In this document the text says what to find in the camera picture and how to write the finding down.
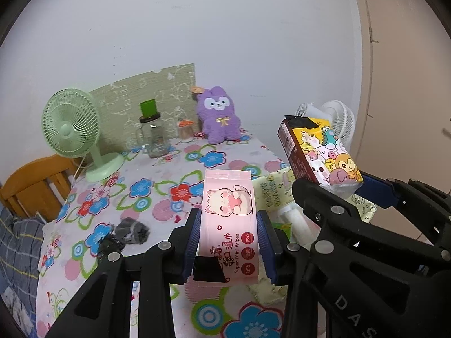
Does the white standing fan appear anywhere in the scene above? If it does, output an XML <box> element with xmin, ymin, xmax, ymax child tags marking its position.
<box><xmin>294</xmin><ymin>100</ymin><xmax>356</xmax><ymax>148</ymax></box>

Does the pink wet wipes pack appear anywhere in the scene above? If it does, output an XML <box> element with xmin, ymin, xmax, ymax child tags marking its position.
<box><xmin>194</xmin><ymin>169</ymin><xmax>261</xmax><ymax>284</ymax></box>

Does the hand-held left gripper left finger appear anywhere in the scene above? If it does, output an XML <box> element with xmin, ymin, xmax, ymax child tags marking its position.
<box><xmin>46</xmin><ymin>208</ymin><xmax>201</xmax><ymax>338</ymax></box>

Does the wooden chair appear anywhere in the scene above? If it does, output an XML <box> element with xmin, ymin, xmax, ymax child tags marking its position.
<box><xmin>0</xmin><ymin>155</ymin><xmax>80</xmax><ymax>224</ymax></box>

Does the grey plaid blanket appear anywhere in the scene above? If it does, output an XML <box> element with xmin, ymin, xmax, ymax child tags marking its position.
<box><xmin>0</xmin><ymin>206</ymin><xmax>46</xmax><ymax>324</ymax></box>

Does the green desk fan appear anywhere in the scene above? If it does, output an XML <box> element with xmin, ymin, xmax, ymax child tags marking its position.
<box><xmin>42</xmin><ymin>87</ymin><xmax>125</xmax><ymax>183</ymax></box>

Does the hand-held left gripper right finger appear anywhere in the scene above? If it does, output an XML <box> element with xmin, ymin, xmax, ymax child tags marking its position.
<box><xmin>259</xmin><ymin>211</ymin><xmax>451</xmax><ymax>338</ymax></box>

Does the floral tablecloth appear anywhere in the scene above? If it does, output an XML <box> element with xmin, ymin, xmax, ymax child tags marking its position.
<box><xmin>35</xmin><ymin>130</ymin><xmax>318</xmax><ymax>338</ymax></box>

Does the green patterned mat board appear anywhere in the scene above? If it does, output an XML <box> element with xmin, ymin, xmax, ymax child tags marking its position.
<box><xmin>88</xmin><ymin>63</ymin><xmax>198</xmax><ymax>152</ymax></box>

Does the grey sock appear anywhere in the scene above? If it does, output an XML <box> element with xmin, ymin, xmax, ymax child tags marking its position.
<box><xmin>113</xmin><ymin>218</ymin><xmax>150</xmax><ymax>245</ymax></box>

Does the toothpick jar with orange lid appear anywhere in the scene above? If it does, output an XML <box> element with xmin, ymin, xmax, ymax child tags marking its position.
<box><xmin>177</xmin><ymin>119</ymin><xmax>194</xmax><ymax>144</ymax></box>

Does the white soft pad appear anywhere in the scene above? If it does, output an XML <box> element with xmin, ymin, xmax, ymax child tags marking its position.
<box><xmin>278</xmin><ymin>209</ymin><xmax>318</xmax><ymax>250</ymax></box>

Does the purple plush bunny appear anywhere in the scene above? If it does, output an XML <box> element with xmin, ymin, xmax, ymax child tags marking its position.
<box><xmin>191</xmin><ymin>85</ymin><xmax>242</xmax><ymax>145</ymax></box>

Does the glass jar with green lid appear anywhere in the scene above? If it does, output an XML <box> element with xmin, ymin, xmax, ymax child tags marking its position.
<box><xmin>135</xmin><ymin>100</ymin><xmax>169</xmax><ymax>159</ymax></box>

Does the white fan cable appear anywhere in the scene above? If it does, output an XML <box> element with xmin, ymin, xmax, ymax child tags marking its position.
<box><xmin>72</xmin><ymin>157</ymin><xmax>87</xmax><ymax>184</ymax></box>

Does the beige door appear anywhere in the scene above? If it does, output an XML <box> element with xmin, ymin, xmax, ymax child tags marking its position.
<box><xmin>350</xmin><ymin>0</ymin><xmax>451</xmax><ymax>240</ymax></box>

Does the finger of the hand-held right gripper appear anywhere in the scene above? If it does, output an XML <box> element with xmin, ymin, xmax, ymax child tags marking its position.
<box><xmin>292</xmin><ymin>178</ymin><xmax>451</xmax><ymax>286</ymax></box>
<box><xmin>356</xmin><ymin>172</ymin><xmax>451</xmax><ymax>247</ymax></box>

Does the cartoon animal tissue pack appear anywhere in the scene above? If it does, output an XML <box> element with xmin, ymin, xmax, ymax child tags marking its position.
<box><xmin>277</xmin><ymin>115</ymin><xmax>363</xmax><ymax>188</ymax></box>

